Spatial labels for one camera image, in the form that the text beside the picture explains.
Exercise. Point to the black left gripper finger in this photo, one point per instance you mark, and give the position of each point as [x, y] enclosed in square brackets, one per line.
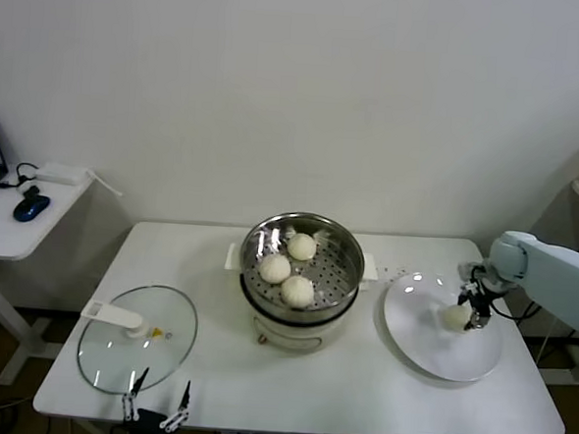
[141, 381]
[186, 395]

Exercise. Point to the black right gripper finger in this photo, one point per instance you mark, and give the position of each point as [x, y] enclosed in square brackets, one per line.
[480, 321]
[463, 296]

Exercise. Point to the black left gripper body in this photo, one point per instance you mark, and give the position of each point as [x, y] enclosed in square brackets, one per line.
[149, 421]

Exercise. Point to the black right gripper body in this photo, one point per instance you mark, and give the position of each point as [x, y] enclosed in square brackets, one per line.
[481, 300]

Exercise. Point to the white steamed baozi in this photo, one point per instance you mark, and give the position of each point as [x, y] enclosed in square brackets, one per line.
[301, 247]
[274, 267]
[454, 318]
[297, 291]

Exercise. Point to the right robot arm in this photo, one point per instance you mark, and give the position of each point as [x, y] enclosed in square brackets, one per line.
[556, 277]

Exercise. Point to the steel perforated steamer basket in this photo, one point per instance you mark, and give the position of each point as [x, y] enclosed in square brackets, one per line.
[335, 274]

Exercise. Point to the white round plate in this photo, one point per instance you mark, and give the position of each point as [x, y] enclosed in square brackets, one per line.
[434, 349]

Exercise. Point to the blue computer mouse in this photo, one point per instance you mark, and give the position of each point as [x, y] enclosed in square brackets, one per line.
[31, 208]

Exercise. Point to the white side table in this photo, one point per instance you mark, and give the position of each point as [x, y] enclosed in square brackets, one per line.
[3, 229]

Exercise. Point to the white power strip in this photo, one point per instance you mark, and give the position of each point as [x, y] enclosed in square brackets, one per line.
[58, 173]

